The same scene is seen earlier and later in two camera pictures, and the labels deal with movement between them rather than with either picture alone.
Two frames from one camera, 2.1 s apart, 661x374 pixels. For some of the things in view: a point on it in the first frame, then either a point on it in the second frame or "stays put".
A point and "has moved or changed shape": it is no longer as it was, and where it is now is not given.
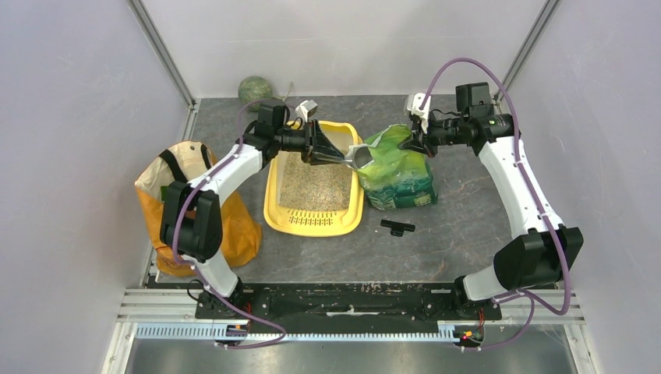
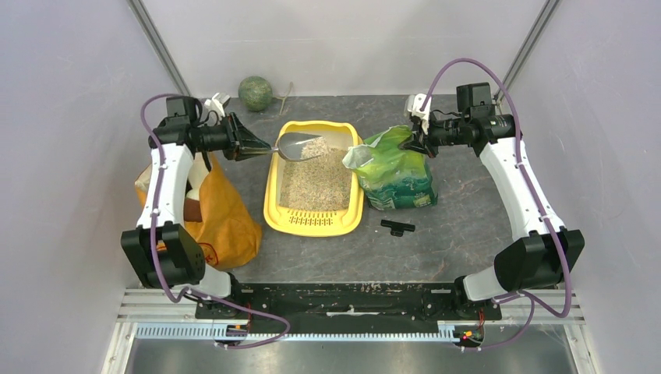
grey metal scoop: (358, 156) has moved or changed shape
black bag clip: (397, 228) stays put
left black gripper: (318, 149) → (242, 143)
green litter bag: (398, 178) stays put
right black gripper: (421, 142) stays put
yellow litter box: (314, 200) stays put
